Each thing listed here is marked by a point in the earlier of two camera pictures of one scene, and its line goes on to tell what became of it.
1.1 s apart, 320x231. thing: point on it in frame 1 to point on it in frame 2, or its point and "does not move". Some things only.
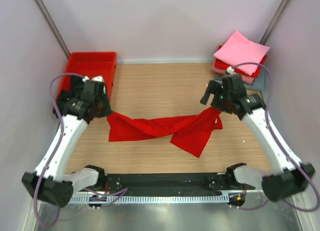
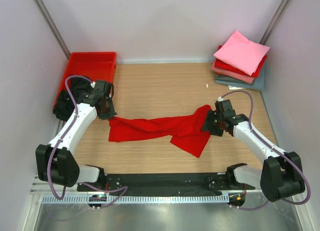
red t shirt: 190,133 does not move
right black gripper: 216,97 to 208,124
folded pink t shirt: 238,49 does not move
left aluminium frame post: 46,15 does not move
